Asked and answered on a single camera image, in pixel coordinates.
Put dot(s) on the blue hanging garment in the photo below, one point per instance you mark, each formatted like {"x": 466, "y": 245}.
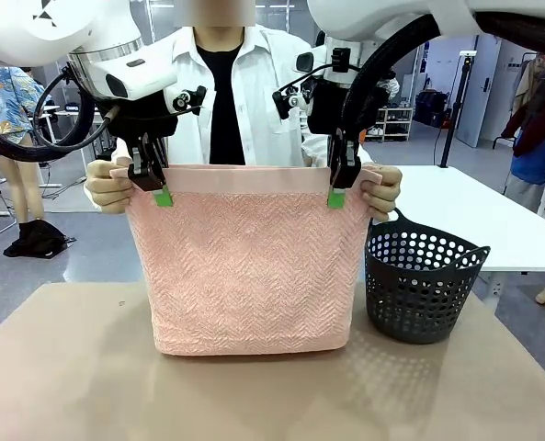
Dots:
{"x": 538, "y": 158}

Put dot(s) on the person's left forearm white sleeve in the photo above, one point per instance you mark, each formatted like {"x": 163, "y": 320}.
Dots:
{"x": 315, "y": 149}

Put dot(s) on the dark blue bag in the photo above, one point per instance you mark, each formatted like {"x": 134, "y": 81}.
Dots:
{"x": 430, "y": 108}

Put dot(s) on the black tripod stand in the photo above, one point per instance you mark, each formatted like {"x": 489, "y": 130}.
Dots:
{"x": 453, "y": 119}

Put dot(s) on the white shoe shelf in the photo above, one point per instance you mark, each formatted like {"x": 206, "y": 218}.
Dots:
{"x": 393, "y": 124}

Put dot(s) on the figure in blue floral shirt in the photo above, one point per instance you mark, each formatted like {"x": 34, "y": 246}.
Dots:
{"x": 5, "y": 103}

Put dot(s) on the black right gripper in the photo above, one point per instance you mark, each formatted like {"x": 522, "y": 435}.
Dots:
{"x": 327, "y": 110}

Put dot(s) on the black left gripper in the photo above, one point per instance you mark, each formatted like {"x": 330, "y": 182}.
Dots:
{"x": 139, "y": 117}

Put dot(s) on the white table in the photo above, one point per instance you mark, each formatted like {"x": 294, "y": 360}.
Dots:
{"x": 460, "y": 216}

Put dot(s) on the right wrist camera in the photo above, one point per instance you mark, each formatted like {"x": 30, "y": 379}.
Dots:
{"x": 295, "y": 98}

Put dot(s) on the person's left hand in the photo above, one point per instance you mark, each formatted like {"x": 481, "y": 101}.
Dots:
{"x": 384, "y": 190}

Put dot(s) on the dark grey perforated basket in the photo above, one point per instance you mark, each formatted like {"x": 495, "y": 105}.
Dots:
{"x": 414, "y": 305}

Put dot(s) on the person's right forearm white sleeve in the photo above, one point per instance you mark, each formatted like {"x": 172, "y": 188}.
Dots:
{"x": 120, "y": 152}

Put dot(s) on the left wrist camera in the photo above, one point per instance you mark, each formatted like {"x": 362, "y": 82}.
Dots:
{"x": 181, "y": 101}

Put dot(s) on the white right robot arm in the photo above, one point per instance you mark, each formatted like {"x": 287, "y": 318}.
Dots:
{"x": 368, "y": 18}

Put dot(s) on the person in white shirt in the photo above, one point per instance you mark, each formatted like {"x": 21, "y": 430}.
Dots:
{"x": 263, "y": 69}

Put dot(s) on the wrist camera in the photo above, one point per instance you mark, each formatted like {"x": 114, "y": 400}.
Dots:
{"x": 295, "y": 98}
{"x": 181, "y": 101}

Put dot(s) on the beige hanging coat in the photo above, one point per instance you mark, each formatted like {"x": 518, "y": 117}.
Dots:
{"x": 527, "y": 87}

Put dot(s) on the pink herringbone towel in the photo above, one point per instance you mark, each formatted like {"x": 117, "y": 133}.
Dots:
{"x": 253, "y": 257}

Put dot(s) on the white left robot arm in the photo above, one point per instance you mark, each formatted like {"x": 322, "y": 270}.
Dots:
{"x": 70, "y": 27}

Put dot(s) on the black clothing heap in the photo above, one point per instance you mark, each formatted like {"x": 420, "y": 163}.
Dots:
{"x": 35, "y": 241}

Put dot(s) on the person's right hand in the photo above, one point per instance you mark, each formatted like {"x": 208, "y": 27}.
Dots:
{"x": 109, "y": 190}

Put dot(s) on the white background desk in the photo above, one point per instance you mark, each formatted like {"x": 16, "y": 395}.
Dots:
{"x": 70, "y": 113}

